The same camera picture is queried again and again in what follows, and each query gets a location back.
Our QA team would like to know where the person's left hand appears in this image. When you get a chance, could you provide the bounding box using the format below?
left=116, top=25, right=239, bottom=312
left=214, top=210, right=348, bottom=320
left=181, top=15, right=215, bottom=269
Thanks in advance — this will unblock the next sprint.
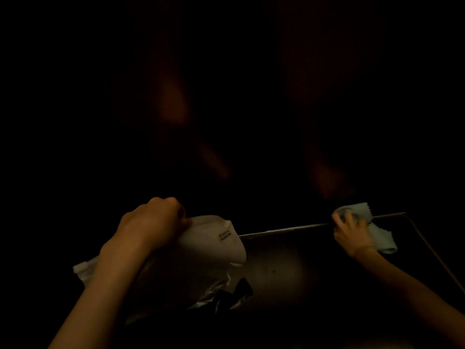
left=108, top=197, right=192, bottom=253

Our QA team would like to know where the person's right forearm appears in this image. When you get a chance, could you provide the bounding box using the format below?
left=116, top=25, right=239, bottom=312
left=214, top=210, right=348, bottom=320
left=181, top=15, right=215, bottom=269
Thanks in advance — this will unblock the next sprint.
left=354, top=246, right=465, bottom=348

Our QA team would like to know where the person's right hand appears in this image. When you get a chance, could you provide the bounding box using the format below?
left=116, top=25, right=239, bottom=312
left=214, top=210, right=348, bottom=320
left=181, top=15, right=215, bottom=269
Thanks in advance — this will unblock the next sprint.
left=331, top=210, right=375, bottom=259

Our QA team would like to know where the person's left forearm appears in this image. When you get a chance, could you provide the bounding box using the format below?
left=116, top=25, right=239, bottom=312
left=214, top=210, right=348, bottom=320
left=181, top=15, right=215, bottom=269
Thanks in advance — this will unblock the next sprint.
left=48, top=242, right=155, bottom=349

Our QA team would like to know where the light blue cleaning cloth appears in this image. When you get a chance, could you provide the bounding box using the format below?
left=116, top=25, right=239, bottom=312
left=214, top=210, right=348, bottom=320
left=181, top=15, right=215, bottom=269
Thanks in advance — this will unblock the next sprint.
left=332, top=203, right=399, bottom=255

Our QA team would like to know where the black glossy wrapper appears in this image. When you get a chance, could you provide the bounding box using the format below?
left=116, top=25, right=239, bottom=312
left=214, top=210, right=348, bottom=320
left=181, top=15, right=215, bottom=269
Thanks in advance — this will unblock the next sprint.
left=212, top=277, right=254, bottom=314

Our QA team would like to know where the white plastic bag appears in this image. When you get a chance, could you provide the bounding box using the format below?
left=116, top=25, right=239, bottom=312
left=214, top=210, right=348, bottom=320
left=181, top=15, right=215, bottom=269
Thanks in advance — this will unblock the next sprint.
left=73, top=215, right=248, bottom=324

